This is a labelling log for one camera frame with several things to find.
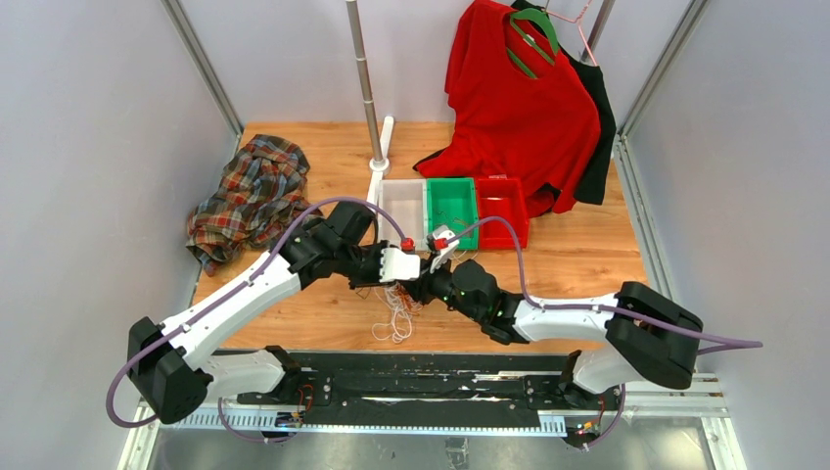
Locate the green clothes hanger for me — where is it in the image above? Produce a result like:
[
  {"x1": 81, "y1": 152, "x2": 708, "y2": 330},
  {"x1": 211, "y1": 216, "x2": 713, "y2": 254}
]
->
[{"x1": 504, "y1": 8, "x2": 561, "y2": 79}]

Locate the silver rack pole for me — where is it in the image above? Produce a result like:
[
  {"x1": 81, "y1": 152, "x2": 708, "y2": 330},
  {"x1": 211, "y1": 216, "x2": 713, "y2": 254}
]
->
[
  {"x1": 579, "y1": 0, "x2": 617, "y2": 66},
  {"x1": 346, "y1": 0, "x2": 378, "y2": 131}
]

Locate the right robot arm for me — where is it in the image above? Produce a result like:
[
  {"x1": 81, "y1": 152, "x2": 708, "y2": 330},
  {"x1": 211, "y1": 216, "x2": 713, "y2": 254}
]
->
[{"x1": 402, "y1": 260, "x2": 703, "y2": 408}]

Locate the black t-shirt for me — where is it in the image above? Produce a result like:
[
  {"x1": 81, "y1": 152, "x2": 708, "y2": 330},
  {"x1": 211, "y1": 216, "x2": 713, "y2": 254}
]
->
[{"x1": 507, "y1": 1, "x2": 615, "y2": 216}]

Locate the right silver rack pole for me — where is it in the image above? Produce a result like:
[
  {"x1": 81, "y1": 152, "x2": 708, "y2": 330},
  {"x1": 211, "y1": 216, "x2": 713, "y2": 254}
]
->
[{"x1": 579, "y1": 0, "x2": 617, "y2": 66}]

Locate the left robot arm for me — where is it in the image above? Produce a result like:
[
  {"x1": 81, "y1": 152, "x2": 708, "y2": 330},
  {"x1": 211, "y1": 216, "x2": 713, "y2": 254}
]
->
[{"x1": 106, "y1": 197, "x2": 409, "y2": 428}]

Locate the white rack base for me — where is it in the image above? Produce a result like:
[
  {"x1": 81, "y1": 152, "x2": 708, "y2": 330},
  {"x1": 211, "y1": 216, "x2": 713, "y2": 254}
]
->
[{"x1": 366, "y1": 115, "x2": 395, "y2": 206}]

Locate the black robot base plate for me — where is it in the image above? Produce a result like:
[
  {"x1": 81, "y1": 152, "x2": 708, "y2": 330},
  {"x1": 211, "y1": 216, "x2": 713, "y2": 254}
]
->
[{"x1": 237, "y1": 352, "x2": 620, "y2": 430}]

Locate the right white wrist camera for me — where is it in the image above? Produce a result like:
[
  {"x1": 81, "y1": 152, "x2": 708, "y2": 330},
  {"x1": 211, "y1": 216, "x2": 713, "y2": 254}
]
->
[{"x1": 427, "y1": 224, "x2": 459, "y2": 273}]

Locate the pink wire hanger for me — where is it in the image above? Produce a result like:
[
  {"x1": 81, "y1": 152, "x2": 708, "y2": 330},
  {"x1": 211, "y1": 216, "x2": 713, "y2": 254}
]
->
[{"x1": 544, "y1": 0, "x2": 598, "y2": 67}]

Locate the aluminium frame rail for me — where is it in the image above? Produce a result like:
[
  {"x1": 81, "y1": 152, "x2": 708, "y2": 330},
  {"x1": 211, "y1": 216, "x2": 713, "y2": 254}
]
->
[{"x1": 118, "y1": 352, "x2": 747, "y2": 469}]

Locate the green plastic bin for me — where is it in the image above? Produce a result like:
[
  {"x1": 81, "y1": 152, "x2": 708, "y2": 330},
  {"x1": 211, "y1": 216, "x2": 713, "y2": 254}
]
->
[{"x1": 427, "y1": 177, "x2": 479, "y2": 234}]

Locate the red plastic bin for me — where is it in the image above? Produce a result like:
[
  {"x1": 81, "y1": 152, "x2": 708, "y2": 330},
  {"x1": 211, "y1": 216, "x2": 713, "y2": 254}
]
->
[{"x1": 475, "y1": 177, "x2": 530, "y2": 250}]

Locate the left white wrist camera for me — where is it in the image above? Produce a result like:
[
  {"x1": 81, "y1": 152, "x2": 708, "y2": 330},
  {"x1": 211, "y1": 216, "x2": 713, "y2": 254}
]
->
[{"x1": 379, "y1": 247, "x2": 422, "y2": 283}]

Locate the black thin cable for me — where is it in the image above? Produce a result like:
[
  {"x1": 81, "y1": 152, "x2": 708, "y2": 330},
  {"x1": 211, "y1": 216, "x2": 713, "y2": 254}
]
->
[{"x1": 352, "y1": 282, "x2": 416, "y2": 306}]

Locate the red t-shirt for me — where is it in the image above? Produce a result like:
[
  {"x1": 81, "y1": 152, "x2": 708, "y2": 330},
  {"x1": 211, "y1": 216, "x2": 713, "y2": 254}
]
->
[{"x1": 414, "y1": 1, "x2": 601, "y2": 217}]

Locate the plaid flannel shirt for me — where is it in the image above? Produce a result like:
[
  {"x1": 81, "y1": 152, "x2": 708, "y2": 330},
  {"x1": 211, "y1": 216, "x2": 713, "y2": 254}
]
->
[{"x1": 186, "y1": 134, "x2": 310, "y2": 276}]

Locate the white plastic bin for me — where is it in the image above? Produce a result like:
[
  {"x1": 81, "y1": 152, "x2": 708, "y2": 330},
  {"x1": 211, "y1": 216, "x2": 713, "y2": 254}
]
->
[{"x1": 378, "y1": 179, "x2": 428, "y2": 252}]

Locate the orange thin cable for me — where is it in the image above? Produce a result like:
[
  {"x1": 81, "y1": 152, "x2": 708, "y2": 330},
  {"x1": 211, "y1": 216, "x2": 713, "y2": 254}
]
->
[{"x1": 396, "y1": 285, "x2": 423, "y2": 316}]

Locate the white thin cable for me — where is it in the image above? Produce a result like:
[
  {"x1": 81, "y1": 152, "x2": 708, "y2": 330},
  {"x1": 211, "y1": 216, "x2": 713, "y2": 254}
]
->
[{"x1": 370, "y1": 282, "x2": 423, "y2": 345}]

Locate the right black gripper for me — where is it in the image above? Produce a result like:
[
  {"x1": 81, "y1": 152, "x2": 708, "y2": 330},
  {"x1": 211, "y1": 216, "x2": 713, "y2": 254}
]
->
[{"x1": 402, "y1": 253, "x2": 484, "y2": 324}]

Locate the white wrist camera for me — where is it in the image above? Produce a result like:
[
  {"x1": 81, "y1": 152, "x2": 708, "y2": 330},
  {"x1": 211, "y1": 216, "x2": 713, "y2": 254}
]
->
[
  {"x1": 379, "y1": 247, "x2": 422, "y2": 283},
  {"x1": 427, "y1": 224, "x2": 459, "y2": 273}
]

